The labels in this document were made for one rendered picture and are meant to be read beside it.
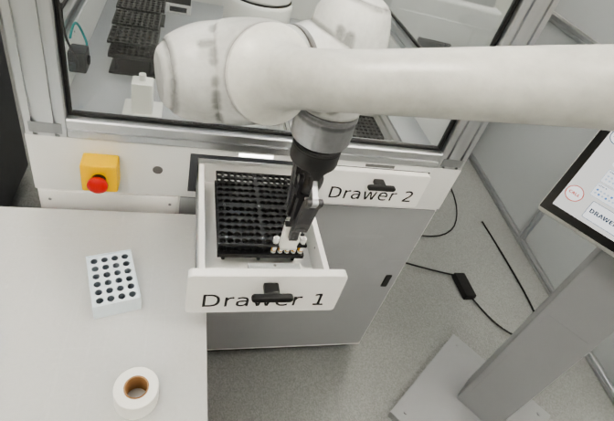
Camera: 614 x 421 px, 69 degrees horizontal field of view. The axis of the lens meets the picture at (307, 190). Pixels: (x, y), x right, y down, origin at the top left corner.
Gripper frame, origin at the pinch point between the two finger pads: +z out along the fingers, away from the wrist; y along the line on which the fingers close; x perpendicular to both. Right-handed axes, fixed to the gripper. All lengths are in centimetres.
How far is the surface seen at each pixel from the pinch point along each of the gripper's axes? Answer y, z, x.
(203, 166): 29.8, 9.6, 14.1
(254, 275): -3.9, 6.6, 5.8
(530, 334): 6, 48, -88
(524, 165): 125, 67, -176
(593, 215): 9, 0, -76
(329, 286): -4.0, 9.7, -8.9
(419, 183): 28, 9, -41
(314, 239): 8.9, 10.7, -8.9
